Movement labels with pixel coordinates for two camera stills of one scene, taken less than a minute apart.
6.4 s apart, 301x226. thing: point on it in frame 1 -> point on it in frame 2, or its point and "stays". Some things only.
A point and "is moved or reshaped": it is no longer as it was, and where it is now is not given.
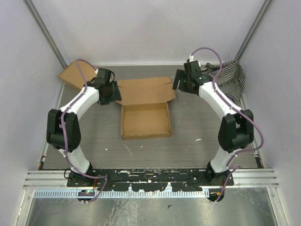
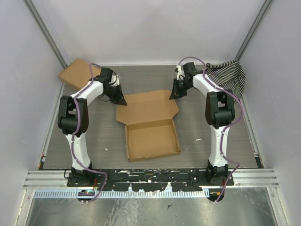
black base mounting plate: (149, 180) stays
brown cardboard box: (73, 74) stays
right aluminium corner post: (260, 15) stays
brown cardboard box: (144, 109) is moved or reshaped
